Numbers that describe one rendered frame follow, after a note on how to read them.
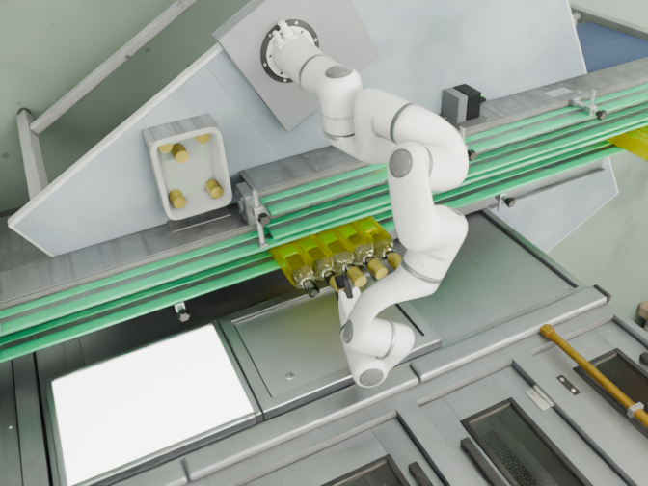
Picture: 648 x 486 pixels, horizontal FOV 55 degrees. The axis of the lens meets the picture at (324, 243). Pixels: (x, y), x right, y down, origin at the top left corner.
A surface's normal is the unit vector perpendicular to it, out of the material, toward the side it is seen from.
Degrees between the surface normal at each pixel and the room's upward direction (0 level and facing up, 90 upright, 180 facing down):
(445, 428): 90
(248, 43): 3
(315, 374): 91
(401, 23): 0
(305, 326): 90
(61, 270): 90
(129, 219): 0
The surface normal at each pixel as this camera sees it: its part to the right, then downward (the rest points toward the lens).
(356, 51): 0.44, 0.55
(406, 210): -0.69, 0.01
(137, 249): -0.06, -0.80
